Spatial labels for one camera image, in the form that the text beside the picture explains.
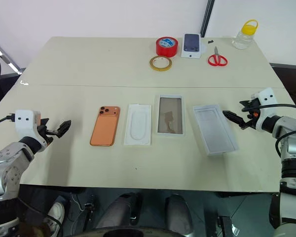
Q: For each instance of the dark cabinet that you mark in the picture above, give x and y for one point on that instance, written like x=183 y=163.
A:
x=292 y=79

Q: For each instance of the silver metal bar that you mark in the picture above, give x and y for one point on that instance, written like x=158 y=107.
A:
x=5 y=58

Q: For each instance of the yellow tape roll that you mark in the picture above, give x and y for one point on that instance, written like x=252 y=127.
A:
x=153 y=64

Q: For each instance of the clear jar with yellow lid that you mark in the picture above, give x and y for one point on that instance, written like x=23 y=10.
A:
x=243 y=38

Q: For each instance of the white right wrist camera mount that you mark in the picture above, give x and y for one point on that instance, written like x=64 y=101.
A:
x=265 y=98

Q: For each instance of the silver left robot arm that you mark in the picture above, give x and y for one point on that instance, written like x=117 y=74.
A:
x=7 y=160

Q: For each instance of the black vertical pole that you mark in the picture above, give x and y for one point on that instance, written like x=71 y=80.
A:
x=207 y=17

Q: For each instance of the white shoe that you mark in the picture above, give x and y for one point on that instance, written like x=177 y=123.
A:
x=55 y=217

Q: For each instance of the phone box with blue print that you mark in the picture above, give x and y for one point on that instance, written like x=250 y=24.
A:
x=192 y=44

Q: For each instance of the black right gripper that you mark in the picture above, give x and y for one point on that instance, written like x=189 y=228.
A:
x=252 y=116

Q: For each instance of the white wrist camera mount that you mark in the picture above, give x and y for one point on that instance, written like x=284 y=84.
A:
x=25 y=121
x=265 y=98

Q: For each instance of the orange smartphone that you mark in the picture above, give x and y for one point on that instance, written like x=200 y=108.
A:
x=105 y=127

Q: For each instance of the dark rounded shape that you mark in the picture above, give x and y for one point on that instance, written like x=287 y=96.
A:
x=178 y=214

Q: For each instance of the white phone box lid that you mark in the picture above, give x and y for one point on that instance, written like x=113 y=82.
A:
x=215 y=130

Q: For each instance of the white cardboard insert tray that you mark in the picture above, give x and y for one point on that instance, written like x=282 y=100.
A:
x=138 y=124

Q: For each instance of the red tape roll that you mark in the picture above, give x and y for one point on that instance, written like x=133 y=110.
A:
x=165 y=49

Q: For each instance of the white phone box base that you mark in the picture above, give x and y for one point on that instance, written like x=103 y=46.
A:
x=170 y=116

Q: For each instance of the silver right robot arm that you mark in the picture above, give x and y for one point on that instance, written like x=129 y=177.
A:
x=289 y=153

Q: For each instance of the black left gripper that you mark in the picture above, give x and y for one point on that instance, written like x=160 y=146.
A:
x=48 y=133

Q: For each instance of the dark round base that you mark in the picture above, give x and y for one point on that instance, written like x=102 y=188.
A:
x=133 y=233

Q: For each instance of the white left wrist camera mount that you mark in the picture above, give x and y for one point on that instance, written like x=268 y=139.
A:
x=25 y=121

